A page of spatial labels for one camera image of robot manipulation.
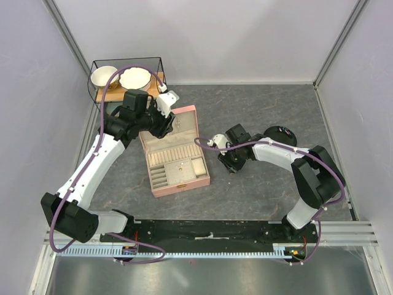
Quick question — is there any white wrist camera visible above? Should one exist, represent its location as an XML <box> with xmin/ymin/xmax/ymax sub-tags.
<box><xmin>155</xmin><ymin>84</ymin><xmax>179</xmax><ymax>118</ymax></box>
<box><xmin>207</xmin><ymin>134</ymin><xmax>230</xmax><ymax>149</ymax></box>

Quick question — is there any black round stand base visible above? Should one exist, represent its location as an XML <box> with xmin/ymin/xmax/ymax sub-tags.
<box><xmin>263</xmin><ymin>125</ymin><xmax>297</xmax><ymax>146</ymax></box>

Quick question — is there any cream watch pillow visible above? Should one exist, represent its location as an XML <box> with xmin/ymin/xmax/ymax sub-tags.
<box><xmin>192</xmin><ymin>157</ymin><xmax>207</xmax><ymax>177</ymax></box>

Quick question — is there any grey slotted cable duct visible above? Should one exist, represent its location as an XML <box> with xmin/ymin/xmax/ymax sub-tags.
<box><xmin>59</xmin><ymin>245</ymin><xmax>302</xmax><ymax>259</ymax></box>

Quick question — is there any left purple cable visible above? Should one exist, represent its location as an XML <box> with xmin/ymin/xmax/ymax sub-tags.
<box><xmin>49</xmin><ymin>65</ymin><xmax>168</xmax><ymax>265</ymax></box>

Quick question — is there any pink jewelry box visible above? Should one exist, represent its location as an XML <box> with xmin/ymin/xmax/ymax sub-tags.
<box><xmin>139</xmin><ymin>105</ymin><xmax>211</xmax><ymax>198</ymax></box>

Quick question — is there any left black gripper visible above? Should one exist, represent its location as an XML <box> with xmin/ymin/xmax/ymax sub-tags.
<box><xmin>136</xmin><ymin>100</ymin><xmax>176</xmax><ymax>140</ymax></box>

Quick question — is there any white round bowl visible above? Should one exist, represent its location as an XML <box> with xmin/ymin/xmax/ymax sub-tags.
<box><xmin>90</xmin><ymin>66</ymin><xmax>119</xmax><ymax>90</ymax></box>

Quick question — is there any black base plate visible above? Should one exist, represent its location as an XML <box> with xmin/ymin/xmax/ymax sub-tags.
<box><xmin>99</xmin><ymin>218</ymin><xmax>320</xmax><ymax>250</ymax></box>

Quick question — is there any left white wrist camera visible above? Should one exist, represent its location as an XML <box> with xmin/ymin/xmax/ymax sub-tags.
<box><xmin>155</xmin><ymin>84</ymin><xmax>179</xmax><ymax>118</ymax></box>

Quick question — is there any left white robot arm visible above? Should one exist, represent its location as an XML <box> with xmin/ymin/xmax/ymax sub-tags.
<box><xmin>41</xmin><ymin>90</ymin><xmax>179</xmax><ymax>243</ymax></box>

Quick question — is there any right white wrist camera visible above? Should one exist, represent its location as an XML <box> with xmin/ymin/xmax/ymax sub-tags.
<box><xmin>207</xmin><ymin>134</ymin><xmax>230</xmax><ymax>149</ymax></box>

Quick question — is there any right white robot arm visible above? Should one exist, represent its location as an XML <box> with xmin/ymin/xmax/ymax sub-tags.
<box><xmin>208</xmin><ymin>124</ymin><xmax>346</xmax><ymax>242</ymax></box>

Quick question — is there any black wire shelf rack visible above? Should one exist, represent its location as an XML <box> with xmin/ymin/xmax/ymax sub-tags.
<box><xmin>87</xmin><ymin>57</ymin><xmax>166</xmax><ymax>114</ymax></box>

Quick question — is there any white scalloped bowl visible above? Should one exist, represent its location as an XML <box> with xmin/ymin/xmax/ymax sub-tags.
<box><xmin>119</xmin><ymin>67</ymin><xmax>152</xmax><ymax>91</ymax></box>

